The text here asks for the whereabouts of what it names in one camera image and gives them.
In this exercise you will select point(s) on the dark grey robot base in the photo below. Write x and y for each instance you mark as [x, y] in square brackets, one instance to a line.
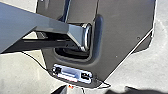
[123, 30]

